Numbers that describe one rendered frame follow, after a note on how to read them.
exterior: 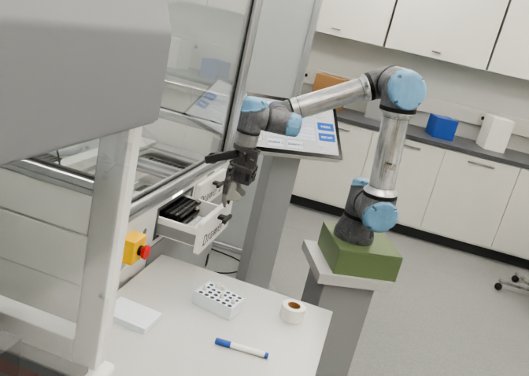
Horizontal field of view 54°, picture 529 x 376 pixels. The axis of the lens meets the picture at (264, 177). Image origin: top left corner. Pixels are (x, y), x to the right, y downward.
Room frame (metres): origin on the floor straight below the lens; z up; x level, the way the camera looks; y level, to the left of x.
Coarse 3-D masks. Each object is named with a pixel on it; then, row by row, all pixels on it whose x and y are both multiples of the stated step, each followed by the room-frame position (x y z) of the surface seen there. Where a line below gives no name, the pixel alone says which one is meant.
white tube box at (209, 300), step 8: (200, 288) 1.30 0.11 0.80; (208, 288) 1.33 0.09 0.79; (200, 296) 1.27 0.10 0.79; (208, 296) 1.27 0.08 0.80; (216, 296) 1.29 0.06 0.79; (224, 296) 1.30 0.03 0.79; (232, 296) 1.30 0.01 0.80; (240, 296) 1.31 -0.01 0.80; (200, 304) 1.27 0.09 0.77; (208, 304) 1.26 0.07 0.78; (216, 304) 1.25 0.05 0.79; (224, 304) 1.25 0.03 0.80; (232, 304) 1.26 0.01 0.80; (240, 304) 1.28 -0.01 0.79; (216, 312) 1.25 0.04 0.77; (224, 312) 1.24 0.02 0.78; (232, 312) 1.24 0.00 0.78
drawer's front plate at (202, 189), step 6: (222, 168) 2.06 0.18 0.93; (216, 174) 1.97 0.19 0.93; (222, 174) 2.03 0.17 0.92; (204, 180) 1.86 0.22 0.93; (210, 180) 1.89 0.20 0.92; (216, 180) 1.97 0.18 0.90; (222, 180) 2.04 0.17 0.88; (198, 186) 1.79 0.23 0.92; (204, 186) 1.83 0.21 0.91; (210, 186) 1.90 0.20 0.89; (222, 186) 2.06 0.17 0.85; (198, 192) 1.79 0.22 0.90; (204, 192) 1.84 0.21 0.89; (210, 192) 1.92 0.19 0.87; (216, 192) 2.00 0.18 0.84; (204, 198) 1.85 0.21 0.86; (210, 198) 1.93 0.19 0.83
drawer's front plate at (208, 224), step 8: (216, 208) 1.60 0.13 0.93; (224, 208) 1.65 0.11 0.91; (208, 216) 1.51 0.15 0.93; (216, 216) 1.57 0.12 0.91; (200, 224) 1.45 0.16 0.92; (208, 224) 1.50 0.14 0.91; (216, 224) 1.59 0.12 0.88; (200, 232) 1.45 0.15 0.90; (208, 232) 1.51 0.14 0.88; (216, 232) 1.61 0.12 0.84; (200, 240) 1.45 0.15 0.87; (208, 240) 1.53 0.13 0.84; (200, 248) 1.46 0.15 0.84
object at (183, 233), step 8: (200, 200) 1.73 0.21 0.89; (200, 208) 1.73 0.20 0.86; (208, 208) 1.72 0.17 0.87; (160, 216) 1.51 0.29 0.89; (160, 224) 1.50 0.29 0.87; (168, 224) 1.49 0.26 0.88; (176, 224) 1.49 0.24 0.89; (184, 224) 1.49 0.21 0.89; (160, 232) 1.50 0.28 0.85; (168, 232) 1.49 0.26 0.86; (176, 232) 1.48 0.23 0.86; (184, 232) 1.48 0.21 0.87; (192, 232) 1.48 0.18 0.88; (176, 240) 1.49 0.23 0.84; (184, 240) 1.48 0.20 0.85; (192, 240) 1.47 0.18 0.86
